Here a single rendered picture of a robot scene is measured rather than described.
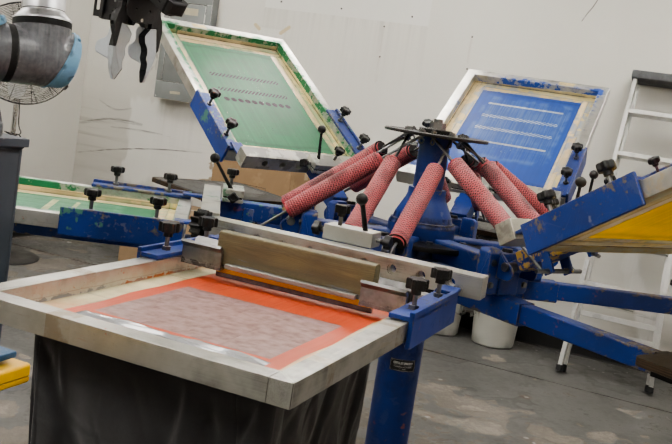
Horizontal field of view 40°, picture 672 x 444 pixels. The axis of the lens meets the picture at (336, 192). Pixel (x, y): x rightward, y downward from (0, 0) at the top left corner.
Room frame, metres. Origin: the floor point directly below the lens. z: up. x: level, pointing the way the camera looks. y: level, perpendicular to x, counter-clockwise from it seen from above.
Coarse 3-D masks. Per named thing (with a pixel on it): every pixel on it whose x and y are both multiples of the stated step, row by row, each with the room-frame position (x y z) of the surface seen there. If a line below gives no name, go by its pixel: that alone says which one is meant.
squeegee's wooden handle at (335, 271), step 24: (240, 240) 1.92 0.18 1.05; (264, 240) 1.91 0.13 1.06; (240, 264) 1.92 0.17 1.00; (264, 264) 1.90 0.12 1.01; (288, 264) 1.88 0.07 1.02; (312, 264) 1.86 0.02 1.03; (336, 264) 1.84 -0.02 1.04; (360, 264) 1.82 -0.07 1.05; (336, 288) 1.84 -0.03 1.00; (360, 288) 1.82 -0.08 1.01
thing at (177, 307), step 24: (168, 288) 1.80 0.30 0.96; (192, 288) 1.83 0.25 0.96; (216, 288) 1.86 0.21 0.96; (240, 288) 1.89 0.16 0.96; (264, 288) 1.93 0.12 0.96; (96, 312) 1.55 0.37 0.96; (120, 312) 1.57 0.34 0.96; (144, 312) 1.59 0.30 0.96; (168, 312) 1.62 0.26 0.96; (192, 312) 1.64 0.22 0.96; (216, 312) 1.67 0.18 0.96; (240, 312) 1.70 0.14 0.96
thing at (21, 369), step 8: (8, 360) 1.25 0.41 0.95; (16, 360) 1.25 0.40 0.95; (0, 368) 1.21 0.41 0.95; (8, 368) 1.22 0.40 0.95; (16, 368) 1.23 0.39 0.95; (24, 368) 1.24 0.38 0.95; (0, 376) 1.20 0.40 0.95; (8, 376) 1.21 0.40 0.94; (16, 376) 1.23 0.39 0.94; (24, 376) 1.24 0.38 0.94; (0, 384) 1.20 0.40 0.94; (8, 384) 1.21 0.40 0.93; (16, 384) 1.23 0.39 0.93
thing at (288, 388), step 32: (0, 288) 1.48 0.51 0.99; (32, 288) 1.54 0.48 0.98; (64, 288) 1.61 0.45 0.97; (96, 288) 1.70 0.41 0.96; (0, 320) 1.41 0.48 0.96; (32, 320) 1.39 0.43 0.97; (64, 320) 1.37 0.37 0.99; (96, 320) 1.38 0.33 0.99; (384, 320) 1.66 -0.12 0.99; (128, 352) 1.32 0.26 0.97; (160, 352) 1.30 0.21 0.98; (192, 352) 1.29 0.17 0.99; (320, 352) 1.39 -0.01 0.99; (352, 352) 1.42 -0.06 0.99; (384, 352) 1.57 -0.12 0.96; (224, 384) 1.26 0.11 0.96; (256, 384) 1.24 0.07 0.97; (288, 384) 1.23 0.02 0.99; (320, 384) 1.31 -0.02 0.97
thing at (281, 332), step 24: (264, 312) 1.72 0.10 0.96; (288, 312) 1.75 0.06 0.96; (312, 312) 1.78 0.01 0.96; (336, 312) 1.81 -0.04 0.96; (360, 312) 1.84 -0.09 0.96; (384, 312) 1.87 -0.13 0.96; (192, 336) 1.49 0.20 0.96; (216, 336) 1.51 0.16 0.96; (240, 336) 1.54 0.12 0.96; (264, 336) 1.56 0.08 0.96; (288, 336) 1.58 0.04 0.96; (312, 336) 1.61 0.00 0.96; (336, 336) 1.63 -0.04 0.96; (288, 360) 1.44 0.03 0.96
